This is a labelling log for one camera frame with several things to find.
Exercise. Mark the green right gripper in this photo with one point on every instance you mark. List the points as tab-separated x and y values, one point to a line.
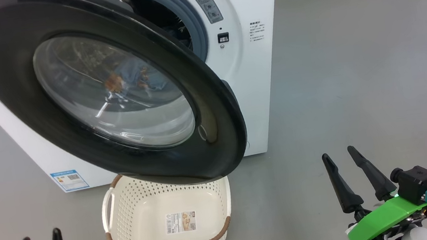
384	217

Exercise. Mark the blue printed garment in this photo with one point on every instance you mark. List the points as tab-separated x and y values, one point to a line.
143	75

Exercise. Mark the round black glass washer door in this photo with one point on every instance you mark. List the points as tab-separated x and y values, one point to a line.
6	59

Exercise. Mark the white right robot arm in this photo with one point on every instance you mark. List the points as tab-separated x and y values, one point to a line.
419	235

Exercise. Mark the white front-load washing machine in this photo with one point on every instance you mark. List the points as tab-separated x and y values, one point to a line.
258	90

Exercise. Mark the black door lock latch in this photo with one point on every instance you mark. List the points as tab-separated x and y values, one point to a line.
223	37

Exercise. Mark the grey rubber door gasket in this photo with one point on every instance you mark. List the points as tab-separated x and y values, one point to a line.
196	28

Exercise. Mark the blue energy label sticker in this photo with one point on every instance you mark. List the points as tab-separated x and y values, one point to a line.
69	180

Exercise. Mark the cream perforated laundry basket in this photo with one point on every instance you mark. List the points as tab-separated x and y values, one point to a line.
143	210

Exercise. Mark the paper label inside basket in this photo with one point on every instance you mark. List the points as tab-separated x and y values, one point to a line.
181	222

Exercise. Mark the small printed text sticker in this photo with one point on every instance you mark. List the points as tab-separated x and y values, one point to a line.
257	30

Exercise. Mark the grey warning sticker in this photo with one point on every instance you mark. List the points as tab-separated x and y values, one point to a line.
206	4

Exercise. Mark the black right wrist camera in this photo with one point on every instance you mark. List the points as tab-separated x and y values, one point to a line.
417	184

